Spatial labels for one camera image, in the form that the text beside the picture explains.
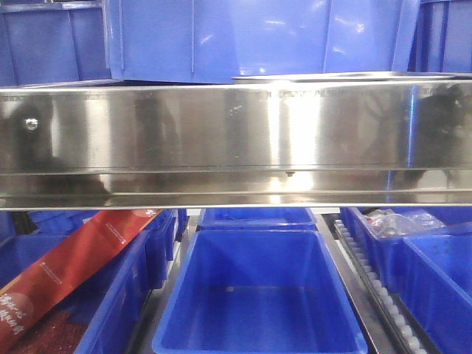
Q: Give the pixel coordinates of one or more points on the stainless steel shelf rail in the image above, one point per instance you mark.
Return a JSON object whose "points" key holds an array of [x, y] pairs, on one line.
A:
{"points": [[110, 145]]}

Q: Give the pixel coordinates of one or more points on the blue bin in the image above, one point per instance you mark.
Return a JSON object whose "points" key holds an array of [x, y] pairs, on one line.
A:
{"points": [[257, 218], [99, 315], [385, 254], [215, 41], [258, 292], [443, 37], [437, 288], [52, 42]]}

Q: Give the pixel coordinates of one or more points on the lower left blue bin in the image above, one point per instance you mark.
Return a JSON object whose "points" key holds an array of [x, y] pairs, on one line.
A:
{"points": [[99, 315]]}

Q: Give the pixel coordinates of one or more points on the lower right rear blue bin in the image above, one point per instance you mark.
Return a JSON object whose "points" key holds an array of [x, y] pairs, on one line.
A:
{"points": [[385, 254]]}

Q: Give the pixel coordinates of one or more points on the silver metal tray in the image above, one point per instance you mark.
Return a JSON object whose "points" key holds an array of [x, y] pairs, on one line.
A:
{"points": [[352, 77]]}

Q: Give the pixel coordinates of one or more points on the upper centre blue bin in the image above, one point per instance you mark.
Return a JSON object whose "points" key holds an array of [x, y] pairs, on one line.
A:
{"points": [[215, 41]]}

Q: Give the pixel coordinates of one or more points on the lower centre front blue bin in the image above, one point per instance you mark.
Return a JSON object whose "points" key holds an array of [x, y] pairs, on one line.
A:
{"points": [[258, 292]]}

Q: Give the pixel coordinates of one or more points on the upper right blue bin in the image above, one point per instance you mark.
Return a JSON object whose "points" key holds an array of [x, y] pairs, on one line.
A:
{"points": [[443, 37]]}

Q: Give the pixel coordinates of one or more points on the upper left blue bin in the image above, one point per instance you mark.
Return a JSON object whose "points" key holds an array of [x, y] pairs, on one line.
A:
{"points": [[52, 42]]}

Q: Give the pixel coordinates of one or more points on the red cardboard package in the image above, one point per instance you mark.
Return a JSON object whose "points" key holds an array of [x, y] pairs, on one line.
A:
{"points": [[28, 297]]}

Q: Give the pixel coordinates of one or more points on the lower right front blue bin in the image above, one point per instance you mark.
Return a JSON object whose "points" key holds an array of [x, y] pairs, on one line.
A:
{"points": [[437, 288]]}

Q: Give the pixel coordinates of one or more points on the lower centre rear blue bin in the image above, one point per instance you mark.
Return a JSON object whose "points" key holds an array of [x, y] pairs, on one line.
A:
{"points": [[257, 218]]}

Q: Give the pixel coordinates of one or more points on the clear plastic bag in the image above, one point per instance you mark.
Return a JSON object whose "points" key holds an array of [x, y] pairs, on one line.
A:
{"points": [[388, 223]]}

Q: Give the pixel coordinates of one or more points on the white roller conveyor track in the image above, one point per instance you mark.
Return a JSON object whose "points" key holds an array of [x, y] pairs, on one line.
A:
{"points": [[395, 320]]}

